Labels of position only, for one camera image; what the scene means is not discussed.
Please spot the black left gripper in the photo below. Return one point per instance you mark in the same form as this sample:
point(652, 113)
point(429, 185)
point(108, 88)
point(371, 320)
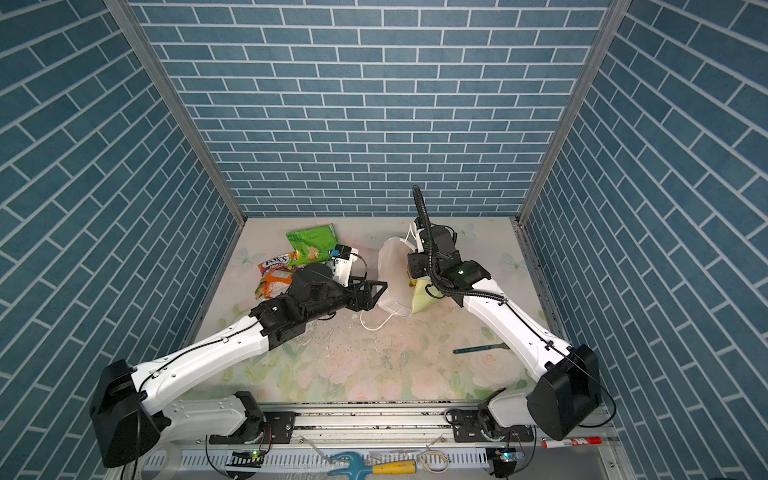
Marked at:
point(367, 302)

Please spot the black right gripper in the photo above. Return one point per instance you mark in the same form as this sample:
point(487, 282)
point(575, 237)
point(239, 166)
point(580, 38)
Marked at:
point(415, 269)

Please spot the floral paper gift bag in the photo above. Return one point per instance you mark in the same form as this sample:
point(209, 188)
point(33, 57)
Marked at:
point(405, 294)

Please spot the green chips bag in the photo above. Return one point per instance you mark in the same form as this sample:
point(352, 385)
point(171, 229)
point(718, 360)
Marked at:
point(312, 245)

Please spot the orange clear snack bag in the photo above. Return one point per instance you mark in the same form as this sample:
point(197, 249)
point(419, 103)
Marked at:
point(273, 283)

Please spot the orange Fox's fruits candy bag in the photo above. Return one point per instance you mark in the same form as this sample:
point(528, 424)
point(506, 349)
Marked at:
point(279, 262)

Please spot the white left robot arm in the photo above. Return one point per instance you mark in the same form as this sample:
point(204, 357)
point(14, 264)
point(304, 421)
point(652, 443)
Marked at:
point(127, 404)

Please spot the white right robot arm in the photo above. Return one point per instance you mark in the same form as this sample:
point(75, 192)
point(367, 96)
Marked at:
point(567, 379)

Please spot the rubber band loop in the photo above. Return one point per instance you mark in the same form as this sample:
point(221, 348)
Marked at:
point(433, 461)

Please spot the red white marker pen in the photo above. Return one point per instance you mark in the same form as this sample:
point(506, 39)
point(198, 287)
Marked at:
point(572, 442)

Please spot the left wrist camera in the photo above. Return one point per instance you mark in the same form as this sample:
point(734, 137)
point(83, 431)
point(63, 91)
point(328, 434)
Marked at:
point(343, 252)

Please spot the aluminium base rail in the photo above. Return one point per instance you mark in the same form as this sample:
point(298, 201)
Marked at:
point(301, 441)

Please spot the teal handled fork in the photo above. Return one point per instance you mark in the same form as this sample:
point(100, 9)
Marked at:
point(481, 348)

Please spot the teal yellow handled tool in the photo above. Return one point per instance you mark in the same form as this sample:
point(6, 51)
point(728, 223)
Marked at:
point(357, 469)

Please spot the aluminium corner post right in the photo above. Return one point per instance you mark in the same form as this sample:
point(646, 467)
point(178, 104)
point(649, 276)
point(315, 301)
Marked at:
point(594, 59)

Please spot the aluminium corner post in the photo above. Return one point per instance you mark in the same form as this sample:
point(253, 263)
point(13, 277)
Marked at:
point(594, 59)
point(131, 28)

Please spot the aluminium corner post left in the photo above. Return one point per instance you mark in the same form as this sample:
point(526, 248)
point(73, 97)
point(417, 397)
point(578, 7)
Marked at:
point(131, 28)

